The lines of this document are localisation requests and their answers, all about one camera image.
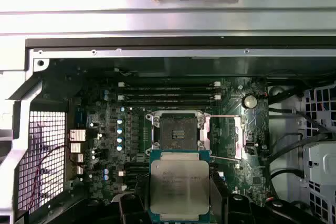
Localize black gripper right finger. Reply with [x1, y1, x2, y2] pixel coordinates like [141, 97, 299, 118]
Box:
[209, 174, 265, 224]

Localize round silver coin battery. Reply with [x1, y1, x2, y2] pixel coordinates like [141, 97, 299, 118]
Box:
[241, 94, 258, 109]

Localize metal drive cage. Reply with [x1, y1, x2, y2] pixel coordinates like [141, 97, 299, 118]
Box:
[301, 82, 336, 224]

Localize blue rear port connector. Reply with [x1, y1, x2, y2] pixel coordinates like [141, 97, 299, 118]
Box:
[74, 110, 85, 128]

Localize red black twisted wire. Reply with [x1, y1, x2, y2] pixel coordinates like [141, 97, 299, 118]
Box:
[28, 123, 73, 210]

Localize metal CPU socket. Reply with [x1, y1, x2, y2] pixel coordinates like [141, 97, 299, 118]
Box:
[145, 112, 211, 156]

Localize black silver PC case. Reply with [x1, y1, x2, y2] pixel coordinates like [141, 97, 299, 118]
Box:
[0, 35, 336, 224]

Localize black cable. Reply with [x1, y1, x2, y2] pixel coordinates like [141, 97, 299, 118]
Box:
[269, 168, 307, 183]
[267, 129, 336, 164]

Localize green motherboard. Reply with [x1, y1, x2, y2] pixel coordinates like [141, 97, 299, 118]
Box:
[68, 76, 270, 209]

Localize black RAM slot white clips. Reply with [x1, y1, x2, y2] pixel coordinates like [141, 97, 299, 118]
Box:
[118, 170, 227, 178]
[118, 81, 221, 87]
[118, 94, 221, 101]

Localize metal socket cover frame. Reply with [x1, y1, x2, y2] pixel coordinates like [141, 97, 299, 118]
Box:
[204, 114, 248, 161]

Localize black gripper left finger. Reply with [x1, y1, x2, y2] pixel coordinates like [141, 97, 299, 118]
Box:
[112, 177, 151, 224]

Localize silver green CPU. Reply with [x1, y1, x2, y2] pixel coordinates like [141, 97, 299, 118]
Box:
[148, 149, 213, 222]

